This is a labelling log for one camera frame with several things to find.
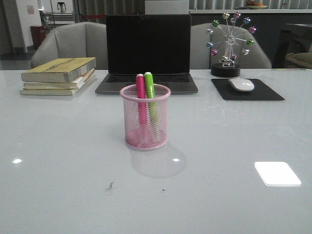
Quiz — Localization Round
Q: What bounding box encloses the left grey armchair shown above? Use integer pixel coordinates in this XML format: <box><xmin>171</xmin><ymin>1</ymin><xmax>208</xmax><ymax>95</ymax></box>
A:
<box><xmin>31</xmin><ymin>22</ymin><xmax>108</xmax><ymax>70</ymax></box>

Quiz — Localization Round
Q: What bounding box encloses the white computer mouse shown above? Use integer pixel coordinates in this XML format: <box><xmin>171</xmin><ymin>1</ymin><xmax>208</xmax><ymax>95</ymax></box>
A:
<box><xmin>228</xmin><ymin>78</ymin><xmax>254</xmax><ymax>92</ymax></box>

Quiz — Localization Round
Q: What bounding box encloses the grey open laptop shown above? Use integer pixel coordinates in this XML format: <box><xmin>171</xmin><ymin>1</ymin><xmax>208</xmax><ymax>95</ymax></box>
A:
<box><xmin>95</xmin><ymin>14</ymin><xmax>198</xmax><ymax>95</ymax></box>

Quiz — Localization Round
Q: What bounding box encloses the grey armchair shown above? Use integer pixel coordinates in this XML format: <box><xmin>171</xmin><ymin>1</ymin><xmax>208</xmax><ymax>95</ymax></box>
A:
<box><xmin>31</xmin><ymin>22</ymin><xmax>108</xmax><ymax>70</ymax></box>
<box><xmin>190</xmin><ymin>23</ymin><xmax>272</xmax><ymax>69</ymax></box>

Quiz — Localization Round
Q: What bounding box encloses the right grey armchair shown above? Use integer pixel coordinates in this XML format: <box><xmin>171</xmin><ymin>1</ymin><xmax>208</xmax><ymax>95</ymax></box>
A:
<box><xmin>190</xmin><ymin>23</ymin><xmax>272</xmax><ymax>69</ymax></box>

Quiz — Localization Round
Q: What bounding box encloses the red trash bin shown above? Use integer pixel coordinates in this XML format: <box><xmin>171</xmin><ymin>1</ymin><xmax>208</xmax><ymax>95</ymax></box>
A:
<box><xmin>30</xmin><ymin>25</ymin><xmax>46</xmax><ymax>49</ymax></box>

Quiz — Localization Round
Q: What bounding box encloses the green highlighter pen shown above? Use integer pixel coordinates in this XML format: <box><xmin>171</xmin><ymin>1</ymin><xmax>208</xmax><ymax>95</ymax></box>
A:
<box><xmin>144</xmin><ymin>72</ymin><xmax>159</xmax><ymax>137</ymax></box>

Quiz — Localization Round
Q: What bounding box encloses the pink highlighter pen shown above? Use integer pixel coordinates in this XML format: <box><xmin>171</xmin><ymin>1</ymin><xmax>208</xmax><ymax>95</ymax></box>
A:
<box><xmin>136</xmin><ymin>74</ymin><xmax>147</xmax><ymax>142</ymax></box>

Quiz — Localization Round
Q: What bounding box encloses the pink mesh pen holder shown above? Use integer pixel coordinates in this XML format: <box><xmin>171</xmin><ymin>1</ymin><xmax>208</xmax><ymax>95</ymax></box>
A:
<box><xmin>120</xmin><ymin>84</ymin><xmax>171</xmax><ymax>150</ymax></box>

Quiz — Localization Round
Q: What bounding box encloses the black mouse pad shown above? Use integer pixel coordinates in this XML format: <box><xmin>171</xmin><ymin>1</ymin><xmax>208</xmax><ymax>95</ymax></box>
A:
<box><xmin>211</xmin><ymin>78</ymin><xmax>285</xmax><ymax>101</ymax></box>

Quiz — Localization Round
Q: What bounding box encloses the yellow book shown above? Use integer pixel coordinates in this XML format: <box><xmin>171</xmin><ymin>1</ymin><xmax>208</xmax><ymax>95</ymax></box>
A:
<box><xmin>19</xmin><ymin>82</ymin><xmax>87</xmax><ymax>96</ymax></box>
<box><xmin>21</xmin><ymin>57</ymin><xmax>96</xmax><ymax>83</ymax></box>

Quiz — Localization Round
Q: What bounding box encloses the fruit bowl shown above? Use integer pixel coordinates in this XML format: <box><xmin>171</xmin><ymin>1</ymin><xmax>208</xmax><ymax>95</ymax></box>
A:
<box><xmin>245</xmin><ymin>0</ymin><xmax>267</xmax><ymax>10</ymax></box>

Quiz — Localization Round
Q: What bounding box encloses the middle white book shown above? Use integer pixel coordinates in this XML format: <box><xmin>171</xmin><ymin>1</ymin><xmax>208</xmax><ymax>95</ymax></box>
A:
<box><xmin>23</xmin><ymin>69</ymin><xmax>95</xmax><ymax>89</ymax></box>

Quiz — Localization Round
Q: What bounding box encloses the bottom yellow book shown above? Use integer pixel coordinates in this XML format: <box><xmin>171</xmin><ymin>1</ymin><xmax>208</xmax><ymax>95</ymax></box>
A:
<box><xmin>19</xmin><ymin>82</ymin><xmax>87</xmax><ymax>96</ymax></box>

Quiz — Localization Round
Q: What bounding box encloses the yellow top book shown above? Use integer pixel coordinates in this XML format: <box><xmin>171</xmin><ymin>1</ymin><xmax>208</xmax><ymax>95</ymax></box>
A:
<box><xmin>21</xmin><ymin>57</ymin><xmax>96</xmax><ymax>83</ymax></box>

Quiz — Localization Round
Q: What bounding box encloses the ferris wheel desk ornament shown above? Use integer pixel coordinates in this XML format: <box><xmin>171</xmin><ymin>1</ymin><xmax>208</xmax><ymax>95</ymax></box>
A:
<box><xmin>206</xmin><ymin>11</ymin><xmax>257</xmax><ymax>78</ymax></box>

